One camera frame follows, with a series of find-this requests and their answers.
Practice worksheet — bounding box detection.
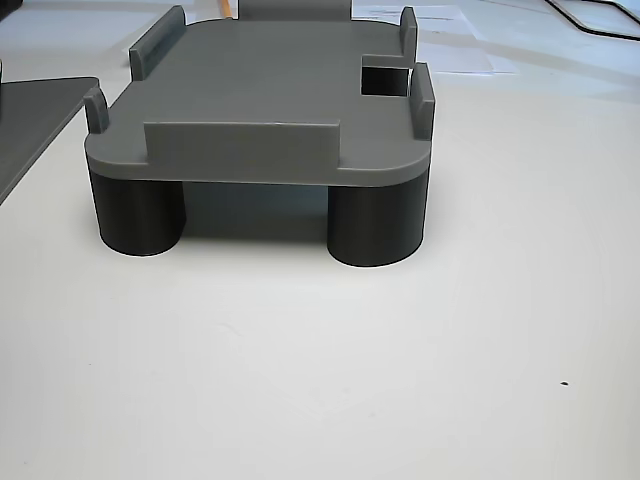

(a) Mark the thin black table cable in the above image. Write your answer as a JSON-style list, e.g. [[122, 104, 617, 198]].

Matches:
[[543, 0, 640, 39]]

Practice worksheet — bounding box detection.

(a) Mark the grey flat plate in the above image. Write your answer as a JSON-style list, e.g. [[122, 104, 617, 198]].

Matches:
[[0, 76, 101, 204]]

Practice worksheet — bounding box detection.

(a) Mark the grey holder with black legs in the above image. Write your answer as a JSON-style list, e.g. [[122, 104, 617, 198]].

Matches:
[[82, 0, 436, 269]]

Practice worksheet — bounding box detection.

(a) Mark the white printed paper sheet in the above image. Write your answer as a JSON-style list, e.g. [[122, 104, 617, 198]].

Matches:
[[351, 0, 519, 77]]

